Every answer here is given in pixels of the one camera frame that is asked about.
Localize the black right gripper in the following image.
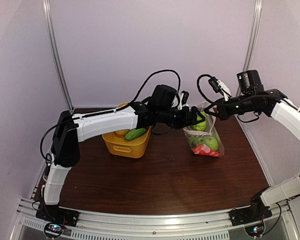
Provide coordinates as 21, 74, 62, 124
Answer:
205, 92, 255, 121

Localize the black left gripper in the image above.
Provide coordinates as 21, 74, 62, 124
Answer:
157, 105, 205, 130

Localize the green toy apple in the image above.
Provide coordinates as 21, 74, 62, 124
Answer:
190, 111, 207, 132

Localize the clear zip top bag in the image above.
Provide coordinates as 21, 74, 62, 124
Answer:
182, 101, 225, 158

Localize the green toy guava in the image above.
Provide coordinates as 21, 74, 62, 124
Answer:
204, 136, 219, 151

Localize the red toy tomato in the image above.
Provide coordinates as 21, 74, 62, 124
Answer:
192, 145, 221, 157

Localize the green toy leaf vegetable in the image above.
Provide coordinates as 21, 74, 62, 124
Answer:
185, 134, 209, 148

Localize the yellow toy lemon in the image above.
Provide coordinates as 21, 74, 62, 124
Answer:
115, 129, 129, 136

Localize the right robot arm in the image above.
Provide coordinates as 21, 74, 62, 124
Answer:
204, 69, 300, 221

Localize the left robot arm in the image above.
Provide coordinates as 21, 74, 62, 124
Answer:
41, 84, 205, 222

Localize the green toy bitter gourd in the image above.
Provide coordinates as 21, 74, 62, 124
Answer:
124, 128, 147, 141

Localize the yellow plastic basket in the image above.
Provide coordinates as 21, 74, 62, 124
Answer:
102, 126, 152, 159

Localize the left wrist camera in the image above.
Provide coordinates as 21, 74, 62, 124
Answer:
171, 90, 189, 111

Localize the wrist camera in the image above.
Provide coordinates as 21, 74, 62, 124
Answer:
171, 90, 189, 111
208, 77, 232, 102

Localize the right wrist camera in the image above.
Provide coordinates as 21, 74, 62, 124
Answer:
208, 77, 232, 102

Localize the right black camera cable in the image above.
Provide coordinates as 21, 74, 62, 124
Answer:
196, 73, 216, 103

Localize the black camera cable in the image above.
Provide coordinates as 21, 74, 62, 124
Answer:
196, 73, 216, 103
128, 69, 181, 106

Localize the left black camera cable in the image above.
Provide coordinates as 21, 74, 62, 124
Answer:
128, 69, 181, 106

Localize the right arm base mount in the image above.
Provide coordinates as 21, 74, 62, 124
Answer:
229, 192, 273, 239

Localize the right aluminium frame post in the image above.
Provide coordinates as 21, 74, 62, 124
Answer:
242, 0, 263, 71

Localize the aluminium frame post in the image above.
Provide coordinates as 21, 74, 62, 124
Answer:
42, 0, 75, 114
242, 0, 263, 71

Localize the front aluminium rail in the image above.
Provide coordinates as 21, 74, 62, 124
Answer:
8, 198, 300, 240

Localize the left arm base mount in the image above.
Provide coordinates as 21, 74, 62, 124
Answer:
31, 199, 79, 240

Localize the left aluminium frame post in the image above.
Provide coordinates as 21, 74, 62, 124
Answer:
42, 0, 75, 114

